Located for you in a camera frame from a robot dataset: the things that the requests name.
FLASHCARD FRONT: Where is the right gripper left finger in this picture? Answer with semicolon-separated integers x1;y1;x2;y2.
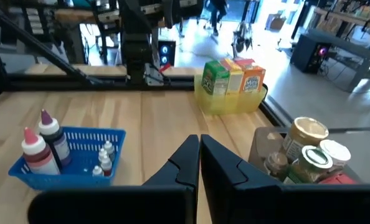
27;134;201;224

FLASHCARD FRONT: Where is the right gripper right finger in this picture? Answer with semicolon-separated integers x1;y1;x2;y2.
199;134;370;224

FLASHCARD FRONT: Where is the small orange food colouring bottle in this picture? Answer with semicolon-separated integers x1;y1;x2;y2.
100;155;113;177

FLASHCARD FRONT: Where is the small glass sprinkles jar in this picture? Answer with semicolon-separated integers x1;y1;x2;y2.
263;151;289;180

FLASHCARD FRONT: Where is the small purple food colouring bottle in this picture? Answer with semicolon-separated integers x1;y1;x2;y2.
103;140;116;162

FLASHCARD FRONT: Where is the green-lidded spice jar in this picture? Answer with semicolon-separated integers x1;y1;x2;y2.
283;145;334;185

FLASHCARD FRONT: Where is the red-lidded spice tin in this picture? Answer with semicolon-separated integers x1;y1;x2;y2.
318;173;357;185

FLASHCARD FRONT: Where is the tan-lidded brown spice jar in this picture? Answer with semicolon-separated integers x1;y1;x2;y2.
281;116;330;162

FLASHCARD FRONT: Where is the white-lidded glass spice jar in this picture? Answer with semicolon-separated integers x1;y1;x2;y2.
318;139;353;167

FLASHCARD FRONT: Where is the purple icing bottle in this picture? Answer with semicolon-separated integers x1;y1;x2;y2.
37;108;73;167

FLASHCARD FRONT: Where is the red icing bottle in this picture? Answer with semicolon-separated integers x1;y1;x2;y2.
21;126;61;175

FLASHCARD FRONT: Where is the yellow Corn Pops cereal box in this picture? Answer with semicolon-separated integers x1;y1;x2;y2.
219;58;244;94

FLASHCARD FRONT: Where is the green Apple Jacks cereal box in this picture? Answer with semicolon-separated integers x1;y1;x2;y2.
201;60;230;96

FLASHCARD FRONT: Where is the blue plastic basket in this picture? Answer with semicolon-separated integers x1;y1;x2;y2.
7;126;126;191

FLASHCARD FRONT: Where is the dark grey plastic bin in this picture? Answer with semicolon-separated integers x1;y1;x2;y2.
248;126;357;185

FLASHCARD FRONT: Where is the clear yellow plastic bin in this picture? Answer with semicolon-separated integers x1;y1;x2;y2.
193;74;268;116

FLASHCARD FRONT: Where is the computer tower with blue lights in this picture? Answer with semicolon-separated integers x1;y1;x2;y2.
158;40;177;67

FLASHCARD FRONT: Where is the computer tower with pink light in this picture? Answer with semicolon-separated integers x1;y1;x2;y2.
290;33;332;75

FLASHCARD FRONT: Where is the grey workbench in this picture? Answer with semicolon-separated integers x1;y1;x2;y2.
306;6;370;94

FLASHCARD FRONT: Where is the brown cardboard box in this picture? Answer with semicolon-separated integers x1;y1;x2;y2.
265;14;287;32

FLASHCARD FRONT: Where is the person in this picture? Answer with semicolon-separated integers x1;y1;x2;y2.
208;0;229;37

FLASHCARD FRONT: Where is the white corner bracket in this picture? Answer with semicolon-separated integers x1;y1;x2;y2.
144;63;164;87

